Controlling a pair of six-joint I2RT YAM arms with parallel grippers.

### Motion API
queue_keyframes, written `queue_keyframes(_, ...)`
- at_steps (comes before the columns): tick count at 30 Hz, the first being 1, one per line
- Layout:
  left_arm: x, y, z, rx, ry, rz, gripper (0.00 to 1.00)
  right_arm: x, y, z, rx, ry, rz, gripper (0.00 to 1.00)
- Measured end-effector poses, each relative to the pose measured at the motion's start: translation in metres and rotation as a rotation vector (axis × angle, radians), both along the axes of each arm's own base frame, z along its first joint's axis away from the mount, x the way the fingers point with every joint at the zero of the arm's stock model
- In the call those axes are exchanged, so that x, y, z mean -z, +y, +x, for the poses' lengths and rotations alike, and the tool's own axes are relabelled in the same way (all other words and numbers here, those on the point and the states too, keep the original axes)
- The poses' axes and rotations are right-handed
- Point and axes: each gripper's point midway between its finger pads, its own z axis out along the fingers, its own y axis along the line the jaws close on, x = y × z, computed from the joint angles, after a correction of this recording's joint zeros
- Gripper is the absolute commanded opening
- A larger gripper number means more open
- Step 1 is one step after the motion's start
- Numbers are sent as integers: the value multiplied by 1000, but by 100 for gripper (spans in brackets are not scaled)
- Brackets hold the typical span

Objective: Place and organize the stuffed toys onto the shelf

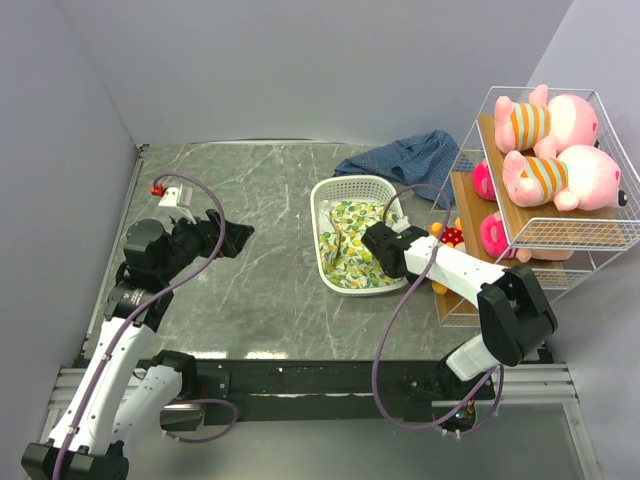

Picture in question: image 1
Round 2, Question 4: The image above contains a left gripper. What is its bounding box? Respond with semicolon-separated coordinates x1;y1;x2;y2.
156;206;253;281

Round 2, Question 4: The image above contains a yellow plush red dotted dress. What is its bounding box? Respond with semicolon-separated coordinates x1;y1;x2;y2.
428;218;465;251

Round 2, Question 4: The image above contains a black-haired doll pink striped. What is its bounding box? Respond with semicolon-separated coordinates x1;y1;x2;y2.
472;159;496;201

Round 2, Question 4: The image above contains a pink plush striped shirt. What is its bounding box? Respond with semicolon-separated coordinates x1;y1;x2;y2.
502;145;628;211
493;84;599;156

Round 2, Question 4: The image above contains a yellow plush face-down red dress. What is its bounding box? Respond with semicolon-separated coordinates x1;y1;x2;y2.
431;281;448;295

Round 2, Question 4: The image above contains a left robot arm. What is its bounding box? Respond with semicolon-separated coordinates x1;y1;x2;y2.
21;209;254;479

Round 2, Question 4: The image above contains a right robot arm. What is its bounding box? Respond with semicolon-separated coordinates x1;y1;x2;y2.
362;222;558;400

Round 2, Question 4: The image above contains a lemon print cloth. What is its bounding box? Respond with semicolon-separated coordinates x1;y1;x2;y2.
316;200;403;293

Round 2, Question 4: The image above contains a white plastic basket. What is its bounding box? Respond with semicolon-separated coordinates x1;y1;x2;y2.
310;175;407;297

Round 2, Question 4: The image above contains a blue checked cloth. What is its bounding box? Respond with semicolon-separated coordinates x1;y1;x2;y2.
334;130;459;204

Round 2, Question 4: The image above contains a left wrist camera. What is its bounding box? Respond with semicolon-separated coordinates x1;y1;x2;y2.
150;183;196;224

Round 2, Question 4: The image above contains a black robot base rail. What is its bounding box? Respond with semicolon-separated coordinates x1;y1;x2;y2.
177;359;496;426

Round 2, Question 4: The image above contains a white wire wooden shelf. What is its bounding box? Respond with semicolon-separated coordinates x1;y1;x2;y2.
447;84;639;299

